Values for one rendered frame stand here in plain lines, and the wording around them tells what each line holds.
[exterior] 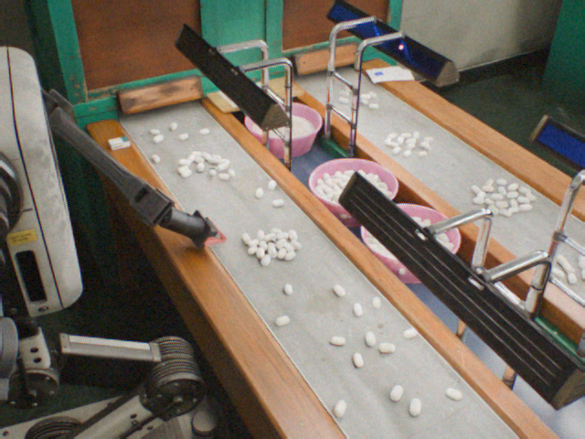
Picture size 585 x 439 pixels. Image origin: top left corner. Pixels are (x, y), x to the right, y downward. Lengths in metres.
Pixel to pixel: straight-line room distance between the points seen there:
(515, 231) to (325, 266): 0.56
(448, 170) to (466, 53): 2.34
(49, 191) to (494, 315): 0.72
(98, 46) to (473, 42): 2.73
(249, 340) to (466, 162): 1.04
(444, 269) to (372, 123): 1.23
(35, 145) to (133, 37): 1.45
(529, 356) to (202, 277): 0.85
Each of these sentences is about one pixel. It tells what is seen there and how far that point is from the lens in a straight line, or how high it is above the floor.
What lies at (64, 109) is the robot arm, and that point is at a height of 1.09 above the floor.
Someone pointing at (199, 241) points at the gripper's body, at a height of 0.81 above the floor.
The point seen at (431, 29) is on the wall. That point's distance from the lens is 4.17.
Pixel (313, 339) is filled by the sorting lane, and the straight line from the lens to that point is 1.55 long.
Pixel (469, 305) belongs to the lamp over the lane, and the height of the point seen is 1.07.
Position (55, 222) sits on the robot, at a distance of 1.00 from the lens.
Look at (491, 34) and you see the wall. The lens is 4.55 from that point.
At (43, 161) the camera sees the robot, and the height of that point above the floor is 1.40.
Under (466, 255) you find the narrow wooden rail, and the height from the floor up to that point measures 0.70.
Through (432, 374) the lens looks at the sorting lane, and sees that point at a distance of 1.52.
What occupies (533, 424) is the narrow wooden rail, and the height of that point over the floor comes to 0.76.
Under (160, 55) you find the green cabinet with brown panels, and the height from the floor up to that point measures 0.95.
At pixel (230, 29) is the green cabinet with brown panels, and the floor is 0.99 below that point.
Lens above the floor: 1.87
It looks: 37 degrees down
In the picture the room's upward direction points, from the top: 1 degrees clockwise
